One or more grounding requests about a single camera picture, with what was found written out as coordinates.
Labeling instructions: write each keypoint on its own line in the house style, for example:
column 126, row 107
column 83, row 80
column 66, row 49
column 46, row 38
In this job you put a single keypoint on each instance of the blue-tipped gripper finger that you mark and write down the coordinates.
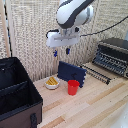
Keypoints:
column 68, row 51
column 55, row 53

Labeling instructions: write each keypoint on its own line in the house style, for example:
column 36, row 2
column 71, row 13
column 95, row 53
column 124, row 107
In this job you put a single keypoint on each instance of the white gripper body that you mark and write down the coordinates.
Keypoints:
column 61, row 39

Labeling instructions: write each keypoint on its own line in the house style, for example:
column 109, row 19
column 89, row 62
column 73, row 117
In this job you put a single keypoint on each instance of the red plastic cup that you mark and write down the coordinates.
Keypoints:
column 73, row 87

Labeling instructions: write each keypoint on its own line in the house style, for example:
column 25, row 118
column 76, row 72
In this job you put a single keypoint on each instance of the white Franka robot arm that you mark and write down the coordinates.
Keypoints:
column 71, row 11

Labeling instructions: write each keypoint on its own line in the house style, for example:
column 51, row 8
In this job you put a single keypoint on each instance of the black fabric storage box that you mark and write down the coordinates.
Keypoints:
column 16, row 93

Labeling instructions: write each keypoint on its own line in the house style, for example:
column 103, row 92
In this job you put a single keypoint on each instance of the dark blue flat board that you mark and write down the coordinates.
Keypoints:
column 70, row 72

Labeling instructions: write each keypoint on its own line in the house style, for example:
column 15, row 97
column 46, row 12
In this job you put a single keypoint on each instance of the yellow food in bowl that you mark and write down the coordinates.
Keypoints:
column 52, row 81

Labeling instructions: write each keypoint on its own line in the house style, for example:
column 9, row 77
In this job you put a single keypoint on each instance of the bamboo folding screen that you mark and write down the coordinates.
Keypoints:
column 30, row 40

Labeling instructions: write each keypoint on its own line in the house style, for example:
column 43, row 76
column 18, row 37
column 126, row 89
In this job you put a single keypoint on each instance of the white bowl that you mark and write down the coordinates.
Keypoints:
column 52, row 86

